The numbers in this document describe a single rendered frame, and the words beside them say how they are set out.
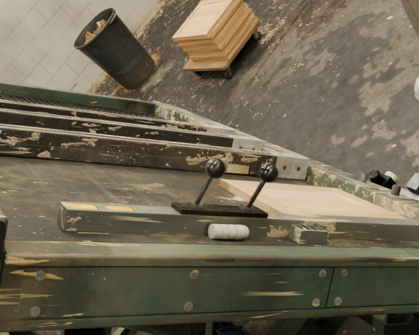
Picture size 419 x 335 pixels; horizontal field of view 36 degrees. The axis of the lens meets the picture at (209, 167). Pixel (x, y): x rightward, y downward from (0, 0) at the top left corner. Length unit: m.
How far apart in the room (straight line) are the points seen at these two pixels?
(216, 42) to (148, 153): 3.09
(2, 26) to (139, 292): 5.92
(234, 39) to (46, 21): 2.57
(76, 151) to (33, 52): 5.14
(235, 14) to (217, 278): 4.06
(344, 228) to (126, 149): 0.66
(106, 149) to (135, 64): 4.31
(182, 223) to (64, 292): 0.38
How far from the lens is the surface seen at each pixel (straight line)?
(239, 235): 1.25
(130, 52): 6.01
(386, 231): 1.53
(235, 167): 1.94
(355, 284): 1.17
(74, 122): 2.01
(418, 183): 2.01
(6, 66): 6.75
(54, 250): 0.90
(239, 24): 4.96
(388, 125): 3.51
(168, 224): 1.21
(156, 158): 1.81
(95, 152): 1.75
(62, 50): 6.95
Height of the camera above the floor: 2.13
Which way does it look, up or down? 30 degrees down
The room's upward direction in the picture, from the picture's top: 45 degrees counter-clockwise
